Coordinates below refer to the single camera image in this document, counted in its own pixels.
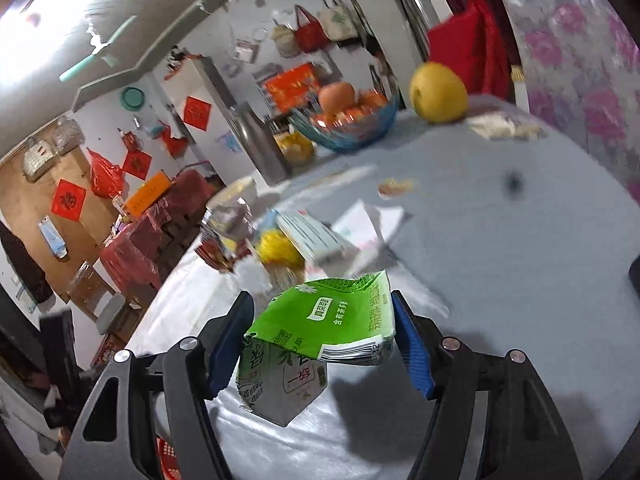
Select red hanging plastic bag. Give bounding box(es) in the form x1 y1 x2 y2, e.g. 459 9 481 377
87 148 126 198

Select yellow mesh net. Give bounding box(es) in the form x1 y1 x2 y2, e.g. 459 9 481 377
256 230 305 266

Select beige hanging bag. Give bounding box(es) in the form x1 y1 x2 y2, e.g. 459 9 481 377
270 22 301 58

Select red paper decoration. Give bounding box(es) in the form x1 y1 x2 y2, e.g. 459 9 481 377
161 127 187 157

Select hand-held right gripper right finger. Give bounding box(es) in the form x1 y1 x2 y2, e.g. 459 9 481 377
391 291 586 480

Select wooden chair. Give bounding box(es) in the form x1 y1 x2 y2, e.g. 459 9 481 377
65 260 146 336

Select orange round fruit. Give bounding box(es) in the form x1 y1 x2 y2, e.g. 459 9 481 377
318 82 357 116

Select hanging face mask pack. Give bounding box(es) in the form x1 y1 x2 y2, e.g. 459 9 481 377
39 215 68 259

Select floral plastic sheet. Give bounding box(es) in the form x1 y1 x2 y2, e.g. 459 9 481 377
482 0 640 196

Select green basin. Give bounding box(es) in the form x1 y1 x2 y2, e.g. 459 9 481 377
121 86 146 112

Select blue glass fruit bowl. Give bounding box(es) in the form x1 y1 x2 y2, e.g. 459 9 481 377
290 67 401 153

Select steel bottle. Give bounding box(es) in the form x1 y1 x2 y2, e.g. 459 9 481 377
229 102 291 186

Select red tote bag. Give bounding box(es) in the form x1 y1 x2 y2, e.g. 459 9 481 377
293 5 331 53

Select yellow pomelo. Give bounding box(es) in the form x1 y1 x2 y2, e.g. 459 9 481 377
409 61 470 125

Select orange red gift box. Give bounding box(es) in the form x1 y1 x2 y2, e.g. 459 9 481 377
264 64 323 111

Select red cushion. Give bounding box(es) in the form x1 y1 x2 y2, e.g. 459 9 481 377
427 0 513 98

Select citrus peel piece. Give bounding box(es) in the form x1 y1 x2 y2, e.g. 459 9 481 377
377 178 416 198

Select white green print tote bag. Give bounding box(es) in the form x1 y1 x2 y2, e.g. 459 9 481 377
320 0 361 41

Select pile of orange snack packets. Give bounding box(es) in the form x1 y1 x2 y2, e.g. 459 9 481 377
310 89 393 128

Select red plastic table cover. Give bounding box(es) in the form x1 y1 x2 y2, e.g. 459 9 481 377
100 170 216 291

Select white paper packets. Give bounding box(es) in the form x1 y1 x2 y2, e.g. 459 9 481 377
467 112 546 141

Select clear hanging bag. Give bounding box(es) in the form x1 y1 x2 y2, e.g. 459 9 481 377
52 116 86 153
22 140 56 181

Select clear blue white packet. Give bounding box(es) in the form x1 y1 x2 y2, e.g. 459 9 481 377
276 211 356 263

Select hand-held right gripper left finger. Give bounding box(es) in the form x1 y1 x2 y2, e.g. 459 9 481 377
59 290 256 480

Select white ceramic bowl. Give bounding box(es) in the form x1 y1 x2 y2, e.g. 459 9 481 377
206 177 258 216

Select yellow plastic bag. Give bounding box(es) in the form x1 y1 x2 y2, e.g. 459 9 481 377
274 130 316 166

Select dark hanging garment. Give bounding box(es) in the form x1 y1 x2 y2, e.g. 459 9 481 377
0 222 53 303

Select red plastic basket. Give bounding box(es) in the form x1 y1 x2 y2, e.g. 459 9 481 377
156 437 181 480

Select brown wall board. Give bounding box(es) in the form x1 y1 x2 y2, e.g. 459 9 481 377
0 132 121 306

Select panda plush toy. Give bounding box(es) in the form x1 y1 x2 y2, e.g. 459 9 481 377
165 46 188 78

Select small red diamond poster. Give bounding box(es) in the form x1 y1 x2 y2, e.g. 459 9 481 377
121 149 152 181

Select red diamond poster on refrigerator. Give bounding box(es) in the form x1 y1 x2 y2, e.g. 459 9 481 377
182 96 212 132

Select black smartphone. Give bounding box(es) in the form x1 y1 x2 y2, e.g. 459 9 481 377
627 255 640 306

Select dark foil packet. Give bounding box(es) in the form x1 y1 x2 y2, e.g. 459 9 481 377
199 200 256 273

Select clear hanging packet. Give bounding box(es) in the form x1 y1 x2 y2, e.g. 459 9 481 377
234 37 261 63

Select long orange box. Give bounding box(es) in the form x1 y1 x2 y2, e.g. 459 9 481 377
124 171 171 211

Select large red diamond poster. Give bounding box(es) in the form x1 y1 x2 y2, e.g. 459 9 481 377
50 178 87 222

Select green ceiling fan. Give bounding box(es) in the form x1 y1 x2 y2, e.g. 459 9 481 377
59 15 138 83

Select white refrigerator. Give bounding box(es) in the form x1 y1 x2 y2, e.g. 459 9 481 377
152 55 236 181

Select green drink carton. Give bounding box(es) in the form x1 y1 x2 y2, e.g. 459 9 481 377
235 270 398 427

